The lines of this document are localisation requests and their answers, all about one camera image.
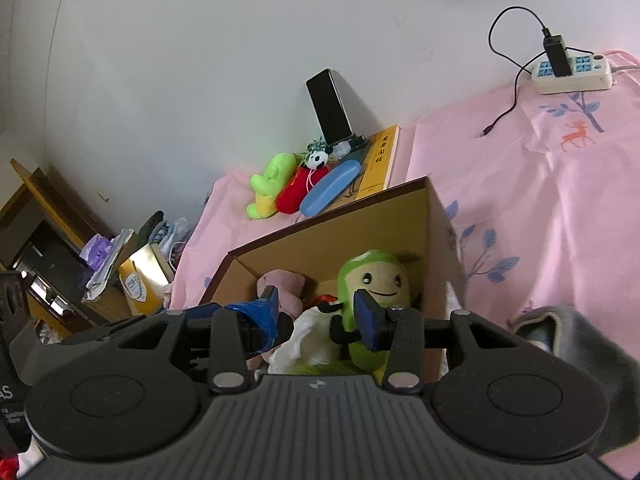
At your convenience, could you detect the small panda plush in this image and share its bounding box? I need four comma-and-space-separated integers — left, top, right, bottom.
305, 141, 353, 170

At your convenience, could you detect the yellow book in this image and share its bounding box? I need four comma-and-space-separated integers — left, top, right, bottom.
345, 125, 401, 198

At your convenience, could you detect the black smartphone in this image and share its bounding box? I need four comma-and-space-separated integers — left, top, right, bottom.
306, 68, 355, 145

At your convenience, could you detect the dark clothes pile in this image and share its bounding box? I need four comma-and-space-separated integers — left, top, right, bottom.
139, 210, 193, 261

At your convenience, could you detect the green smiling bean plush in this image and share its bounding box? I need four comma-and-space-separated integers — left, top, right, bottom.
336, 250, 413, 376

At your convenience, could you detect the green and yellow plush toy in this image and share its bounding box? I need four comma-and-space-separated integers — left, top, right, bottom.
246, 152, 297, 221

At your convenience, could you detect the black charging cable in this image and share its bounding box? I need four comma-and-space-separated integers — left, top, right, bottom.
481, 6, 551, 138

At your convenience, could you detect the brown cardboard box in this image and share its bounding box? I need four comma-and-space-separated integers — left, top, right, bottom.
197, 176, 466, 381

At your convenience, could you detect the grey cloth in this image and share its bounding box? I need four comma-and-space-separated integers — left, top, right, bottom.
507, 304, 640, 461

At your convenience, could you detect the white power strip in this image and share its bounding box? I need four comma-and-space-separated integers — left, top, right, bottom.
530, 52, 615, 95

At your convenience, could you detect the pink printed bed sheet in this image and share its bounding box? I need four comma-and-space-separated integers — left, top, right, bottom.
167, 50, 640, 480

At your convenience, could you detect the pink plush toy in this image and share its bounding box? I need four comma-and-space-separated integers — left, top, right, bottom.
256, 270, 307, 318

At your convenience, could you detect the black phone stand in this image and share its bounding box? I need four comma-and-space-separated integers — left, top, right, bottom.
325, 132, 371, 163

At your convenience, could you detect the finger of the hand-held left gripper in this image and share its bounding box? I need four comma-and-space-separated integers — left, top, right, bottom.
186, 301, 263, 351

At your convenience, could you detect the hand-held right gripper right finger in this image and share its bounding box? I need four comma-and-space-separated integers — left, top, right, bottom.
353, 290, 506, 395

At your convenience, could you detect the blue oval case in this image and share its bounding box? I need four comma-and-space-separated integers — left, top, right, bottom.
299, 159, 362, 218

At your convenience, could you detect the black charger plug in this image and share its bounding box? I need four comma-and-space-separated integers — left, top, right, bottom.
543, 34, 571, 78

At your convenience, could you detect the wooden cabinet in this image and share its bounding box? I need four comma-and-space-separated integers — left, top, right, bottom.
0, 157, 131, 336

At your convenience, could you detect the white plush toy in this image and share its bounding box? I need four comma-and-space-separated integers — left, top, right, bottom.
267, 307, 346, 376

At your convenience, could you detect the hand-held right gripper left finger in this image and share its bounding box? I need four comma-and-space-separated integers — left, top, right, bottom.
116, 285, 281, 395

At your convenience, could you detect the red plush toy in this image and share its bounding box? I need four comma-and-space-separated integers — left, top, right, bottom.
276, 164, 331, 215

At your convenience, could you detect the yellow carton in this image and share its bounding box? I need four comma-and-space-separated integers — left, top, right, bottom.
119, 242, 176, 317

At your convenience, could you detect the purple packet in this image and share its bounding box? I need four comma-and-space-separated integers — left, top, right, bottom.
81, 236, 115, 271

